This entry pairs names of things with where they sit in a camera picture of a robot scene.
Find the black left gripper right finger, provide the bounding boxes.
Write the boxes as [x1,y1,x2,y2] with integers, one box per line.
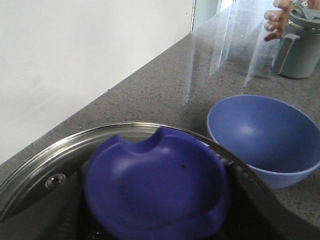
[222,147,320,240]

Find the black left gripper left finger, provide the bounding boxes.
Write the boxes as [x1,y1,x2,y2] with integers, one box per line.
[0,168,84,240]

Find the light blue plastic bowl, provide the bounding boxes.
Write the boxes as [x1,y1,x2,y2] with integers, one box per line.
[206,94,320,189]

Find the grey lidded water jug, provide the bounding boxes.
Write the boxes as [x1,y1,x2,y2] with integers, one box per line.
[272,0,320,79]

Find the person's bare hand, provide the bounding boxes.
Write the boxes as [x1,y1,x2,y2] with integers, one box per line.
[263,0,295,42]

